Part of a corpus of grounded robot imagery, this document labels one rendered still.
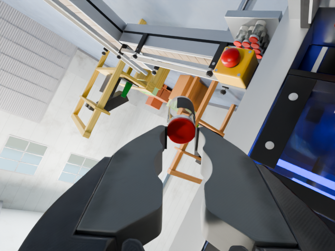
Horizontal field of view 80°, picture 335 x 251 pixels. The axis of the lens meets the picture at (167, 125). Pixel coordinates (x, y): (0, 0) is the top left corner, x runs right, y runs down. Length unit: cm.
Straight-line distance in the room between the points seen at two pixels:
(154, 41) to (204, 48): 23
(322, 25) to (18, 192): 923
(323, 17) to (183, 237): 50
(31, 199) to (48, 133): 263
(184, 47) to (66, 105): 764
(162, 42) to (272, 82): 48
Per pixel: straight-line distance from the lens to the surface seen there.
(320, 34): 56
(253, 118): 43
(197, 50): 71
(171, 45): 79
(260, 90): 45
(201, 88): 442
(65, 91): 817
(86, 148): 881
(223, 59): 47
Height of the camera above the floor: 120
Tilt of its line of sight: 1 degrees down
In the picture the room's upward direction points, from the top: 154 degrees counter-clockwise
